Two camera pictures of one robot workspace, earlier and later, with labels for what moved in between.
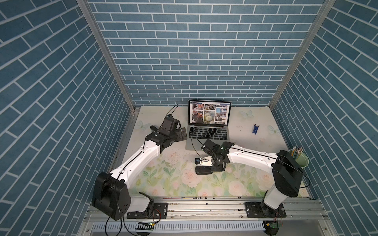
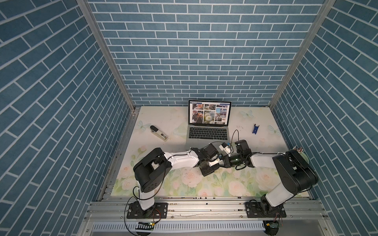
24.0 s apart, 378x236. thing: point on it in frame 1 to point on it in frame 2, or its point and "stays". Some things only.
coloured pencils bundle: x=296 y=152 stays
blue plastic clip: x=255 y=130 stays
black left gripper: x=179 y=136 to x=209 y=171
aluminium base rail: x=223 y=209 stays
